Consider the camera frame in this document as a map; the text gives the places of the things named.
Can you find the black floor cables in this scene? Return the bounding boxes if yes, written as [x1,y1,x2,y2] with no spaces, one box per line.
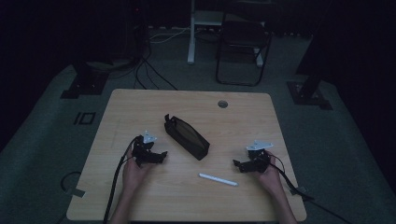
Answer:
[108,27,179,91]

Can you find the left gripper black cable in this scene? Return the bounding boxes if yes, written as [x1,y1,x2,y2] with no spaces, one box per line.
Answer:
[103,135,143,224]

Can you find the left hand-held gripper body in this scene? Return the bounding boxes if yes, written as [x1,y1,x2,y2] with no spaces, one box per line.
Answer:
[132,130,162,167]

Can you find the black stand base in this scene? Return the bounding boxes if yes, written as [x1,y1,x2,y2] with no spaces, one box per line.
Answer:
[60,61,110,100]
[286,74,333,110]

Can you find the black folding chair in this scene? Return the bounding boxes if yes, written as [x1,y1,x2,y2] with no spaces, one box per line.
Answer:
[215,0,273,88]

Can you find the white floor cable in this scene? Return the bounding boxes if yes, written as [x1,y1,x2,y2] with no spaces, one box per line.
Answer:
[148,26,191,45]

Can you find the white metal stand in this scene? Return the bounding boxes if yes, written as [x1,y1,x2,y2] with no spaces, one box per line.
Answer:
[186,0,264,68]

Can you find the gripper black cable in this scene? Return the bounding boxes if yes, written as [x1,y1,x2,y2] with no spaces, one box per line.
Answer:
[266,150,353,224]
[103,135,143,224]

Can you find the white pen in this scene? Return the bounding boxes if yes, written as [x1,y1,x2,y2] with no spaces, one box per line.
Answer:
[198,173,239,188]

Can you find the black cable loop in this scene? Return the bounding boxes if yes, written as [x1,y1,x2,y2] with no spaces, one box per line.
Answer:
[59,171,82,194]

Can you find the person's right hand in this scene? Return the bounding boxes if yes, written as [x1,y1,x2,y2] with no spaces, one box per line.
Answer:
[253,154,283,197]

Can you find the person's left hand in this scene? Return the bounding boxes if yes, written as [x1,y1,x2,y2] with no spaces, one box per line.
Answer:
[122,152,155,190]

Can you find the black pencil case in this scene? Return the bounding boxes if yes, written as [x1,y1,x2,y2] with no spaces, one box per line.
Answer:
[163,114,211,161]

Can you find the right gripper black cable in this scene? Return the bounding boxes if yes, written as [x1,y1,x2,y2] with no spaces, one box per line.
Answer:
[266,150,353,224]

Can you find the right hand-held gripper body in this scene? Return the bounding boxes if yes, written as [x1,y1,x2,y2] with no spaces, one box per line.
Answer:
[240,139,275,174]

